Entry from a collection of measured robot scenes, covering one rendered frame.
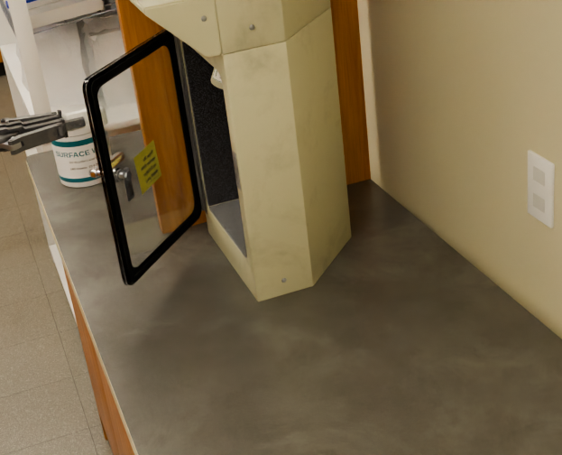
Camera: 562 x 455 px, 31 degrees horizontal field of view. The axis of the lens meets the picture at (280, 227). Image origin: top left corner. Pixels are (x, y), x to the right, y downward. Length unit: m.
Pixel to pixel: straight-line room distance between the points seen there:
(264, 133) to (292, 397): 0.45
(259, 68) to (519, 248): 0.55
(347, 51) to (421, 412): 0.89
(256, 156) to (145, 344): 0.38
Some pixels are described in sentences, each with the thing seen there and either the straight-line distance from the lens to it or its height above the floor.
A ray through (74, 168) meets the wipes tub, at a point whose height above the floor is 0.99.
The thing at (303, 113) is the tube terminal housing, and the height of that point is 1.27.
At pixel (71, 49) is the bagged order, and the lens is 3.01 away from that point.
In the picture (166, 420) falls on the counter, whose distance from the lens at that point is 1.59.
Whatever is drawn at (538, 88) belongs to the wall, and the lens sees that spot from 1.62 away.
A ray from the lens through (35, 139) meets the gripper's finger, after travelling 1.71.
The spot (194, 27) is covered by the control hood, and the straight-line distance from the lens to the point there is 1.62.
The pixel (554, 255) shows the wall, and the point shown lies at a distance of 1.70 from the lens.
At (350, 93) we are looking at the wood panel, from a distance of 2.17.
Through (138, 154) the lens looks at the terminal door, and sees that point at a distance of 1.84.
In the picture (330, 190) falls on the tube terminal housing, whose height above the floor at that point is 1.08.
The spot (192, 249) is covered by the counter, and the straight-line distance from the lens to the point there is 2.05.
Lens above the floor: 1.89
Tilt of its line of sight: 27 degrees down
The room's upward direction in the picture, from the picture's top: 7 degrees counter-clockwise
